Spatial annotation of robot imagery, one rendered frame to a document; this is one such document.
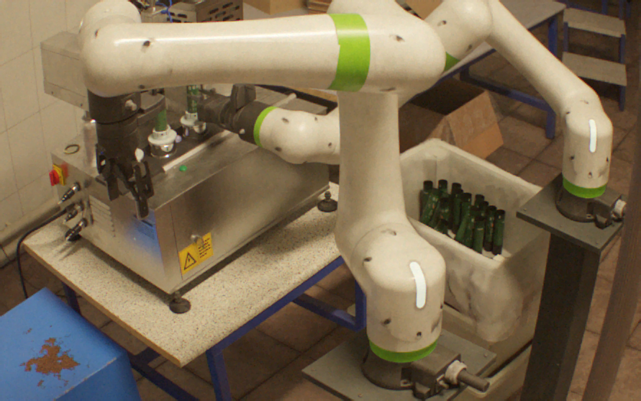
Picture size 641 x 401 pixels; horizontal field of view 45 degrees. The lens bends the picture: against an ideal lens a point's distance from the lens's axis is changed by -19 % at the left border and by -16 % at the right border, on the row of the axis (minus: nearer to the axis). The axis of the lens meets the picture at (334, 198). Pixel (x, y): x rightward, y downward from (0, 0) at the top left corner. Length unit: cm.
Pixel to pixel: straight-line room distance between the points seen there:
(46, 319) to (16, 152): 138
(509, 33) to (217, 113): 69
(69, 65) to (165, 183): 40
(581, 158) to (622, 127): 272
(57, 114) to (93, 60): 256
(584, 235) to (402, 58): 89
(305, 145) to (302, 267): 39
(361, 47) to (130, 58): 32
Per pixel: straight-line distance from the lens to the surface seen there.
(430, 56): 124
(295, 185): 224
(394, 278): 142
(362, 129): 146
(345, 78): 121
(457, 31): 182
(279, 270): 215
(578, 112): 198
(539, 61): 204
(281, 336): 311
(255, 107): 195
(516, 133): 441
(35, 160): 368
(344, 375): 160
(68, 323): 232
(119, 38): 113
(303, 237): 226
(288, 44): 118
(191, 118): 212
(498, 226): 265
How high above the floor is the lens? 201
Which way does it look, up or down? 32 degrees down
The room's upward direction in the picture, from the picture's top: 2 degrees counter-clockwise
